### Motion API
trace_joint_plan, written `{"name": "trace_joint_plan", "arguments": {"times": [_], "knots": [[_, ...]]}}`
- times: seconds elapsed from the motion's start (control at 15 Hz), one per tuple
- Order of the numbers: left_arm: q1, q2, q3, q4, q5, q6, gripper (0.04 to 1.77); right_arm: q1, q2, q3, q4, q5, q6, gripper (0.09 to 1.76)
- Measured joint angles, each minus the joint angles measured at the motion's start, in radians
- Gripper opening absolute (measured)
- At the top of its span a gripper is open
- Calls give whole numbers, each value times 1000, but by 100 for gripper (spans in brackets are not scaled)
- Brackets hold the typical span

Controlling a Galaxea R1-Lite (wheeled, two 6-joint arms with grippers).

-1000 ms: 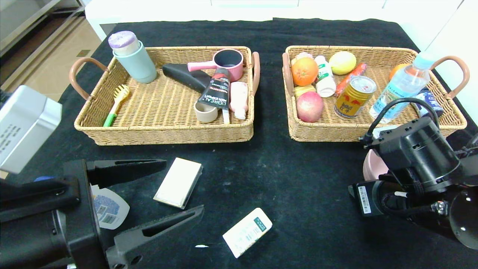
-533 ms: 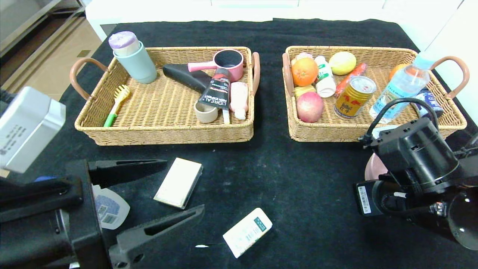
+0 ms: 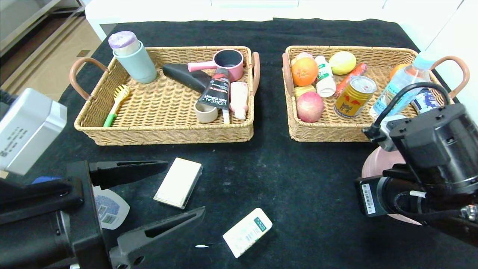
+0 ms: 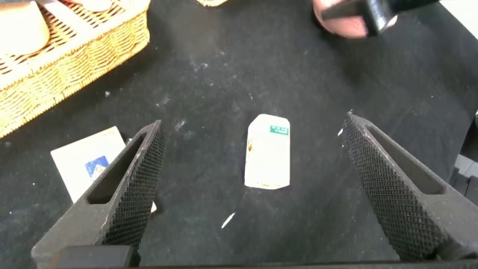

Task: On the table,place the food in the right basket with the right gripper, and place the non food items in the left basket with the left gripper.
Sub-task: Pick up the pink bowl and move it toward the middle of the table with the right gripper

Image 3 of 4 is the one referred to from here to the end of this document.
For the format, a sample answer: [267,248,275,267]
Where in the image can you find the red wrapped sausage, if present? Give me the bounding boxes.
[334,63,368,98]

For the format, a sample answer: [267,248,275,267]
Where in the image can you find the black plastic tool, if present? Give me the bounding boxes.
[162,63,212,93]

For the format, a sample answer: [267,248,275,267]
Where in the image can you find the yellow green dish brush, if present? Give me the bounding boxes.
[103,84,130,127]

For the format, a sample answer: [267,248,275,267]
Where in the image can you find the white shampoo bottle blue cap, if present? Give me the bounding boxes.
[33,176,130,230]

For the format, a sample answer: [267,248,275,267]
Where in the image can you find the grey low shelf unit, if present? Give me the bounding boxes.
[0,0,86,56]

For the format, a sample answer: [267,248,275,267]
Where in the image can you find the black L'Oreal tube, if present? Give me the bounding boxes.
[198,67,231,110]

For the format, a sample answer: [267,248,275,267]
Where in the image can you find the black table cloth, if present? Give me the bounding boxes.
[0,18,478,269]

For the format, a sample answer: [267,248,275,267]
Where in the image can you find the small yellow pudding cup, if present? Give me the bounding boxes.
[294,84,316,101]

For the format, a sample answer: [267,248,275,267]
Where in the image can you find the yellow lemon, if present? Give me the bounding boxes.
[329,51,357,75]

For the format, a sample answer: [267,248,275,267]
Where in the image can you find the orange fruit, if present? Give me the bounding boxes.
[389,64,409,82]
[291,57,319,87]

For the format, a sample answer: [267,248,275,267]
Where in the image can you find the black camera cable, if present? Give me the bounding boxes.
[364,82,454,139]

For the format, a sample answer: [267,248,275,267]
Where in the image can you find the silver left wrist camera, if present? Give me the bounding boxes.
[0,89,68,176]

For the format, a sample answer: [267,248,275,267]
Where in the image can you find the white low bench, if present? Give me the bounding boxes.
[85,0,396,41]

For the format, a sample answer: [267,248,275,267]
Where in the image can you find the gold drink can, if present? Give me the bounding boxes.
[333,75,377,119]

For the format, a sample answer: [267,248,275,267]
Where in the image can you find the white yogurt drink bottle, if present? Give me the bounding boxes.
[314,55,336,98]

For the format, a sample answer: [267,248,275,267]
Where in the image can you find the pink bowl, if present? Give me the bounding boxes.
[361,146,422,225]

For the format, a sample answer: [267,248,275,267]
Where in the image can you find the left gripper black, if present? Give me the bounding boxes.
[0,160,206,269]

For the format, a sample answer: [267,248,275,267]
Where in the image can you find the small beige cup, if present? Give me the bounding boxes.
[194,101,218,124]

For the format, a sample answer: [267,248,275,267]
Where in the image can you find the flat white cardboard box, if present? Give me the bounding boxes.
[154,157,204,210]

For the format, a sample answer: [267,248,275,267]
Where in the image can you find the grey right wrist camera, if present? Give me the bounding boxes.
[381,114,408,152]

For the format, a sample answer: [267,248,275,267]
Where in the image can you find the teal plastic cup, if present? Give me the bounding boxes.
[113,40,157,84]

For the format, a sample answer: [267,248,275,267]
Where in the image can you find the pink mug with handle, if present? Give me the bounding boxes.
[187,49,244,82]

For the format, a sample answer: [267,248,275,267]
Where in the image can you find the wicker basket brown handles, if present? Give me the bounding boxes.
[282,45,469,142]
[69,46,261,145]

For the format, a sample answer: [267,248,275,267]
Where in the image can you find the red peach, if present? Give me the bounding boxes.
[297,92,324,123]

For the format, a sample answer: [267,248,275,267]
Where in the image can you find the clear water bottle blue cap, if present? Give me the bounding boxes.
[370,52,435,118]

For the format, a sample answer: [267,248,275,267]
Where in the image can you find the dark blue round jar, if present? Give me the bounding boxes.
[411,90,443,112]

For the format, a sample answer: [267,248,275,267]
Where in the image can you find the purple capped beige container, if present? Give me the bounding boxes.
[108,31,140,57]

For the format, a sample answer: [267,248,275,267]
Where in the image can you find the small pink bottle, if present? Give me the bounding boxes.
[229,81,249,120]

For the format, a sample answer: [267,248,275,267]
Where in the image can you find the white box green label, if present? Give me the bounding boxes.
[223,208,273,259]

